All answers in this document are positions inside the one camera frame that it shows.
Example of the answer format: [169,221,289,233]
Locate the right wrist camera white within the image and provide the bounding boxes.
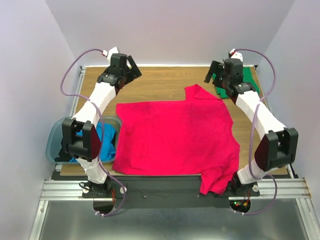
[228,48,243,62]

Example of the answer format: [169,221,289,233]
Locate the aluminium frame rail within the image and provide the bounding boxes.
[40,180,112,202]

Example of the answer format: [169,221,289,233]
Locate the black garment in bin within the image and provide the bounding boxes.
[54,148,72,163]

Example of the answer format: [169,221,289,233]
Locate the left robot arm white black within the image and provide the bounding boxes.
[61,47,142,198]

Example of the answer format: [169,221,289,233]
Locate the red t shirt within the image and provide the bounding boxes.
[113,84,240,195]

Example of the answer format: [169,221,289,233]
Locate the teal plastic bin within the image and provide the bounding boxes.
[46,116,122,165]

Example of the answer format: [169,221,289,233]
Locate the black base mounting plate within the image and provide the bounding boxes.
[82,175,261,210]

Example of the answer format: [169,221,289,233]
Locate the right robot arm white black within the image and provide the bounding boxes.
[204,57,299,195]

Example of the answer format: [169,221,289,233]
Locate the blue t shirt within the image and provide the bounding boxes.
[68,121,118,163]

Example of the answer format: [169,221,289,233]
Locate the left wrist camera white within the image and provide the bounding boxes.
[102,46,119,60]

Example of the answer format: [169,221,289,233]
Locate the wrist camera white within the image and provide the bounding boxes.
[228,48,243,62]
[102,46,119,60]

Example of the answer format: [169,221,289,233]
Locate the folded green t shirt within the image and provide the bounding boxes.
[214,67,260,99]

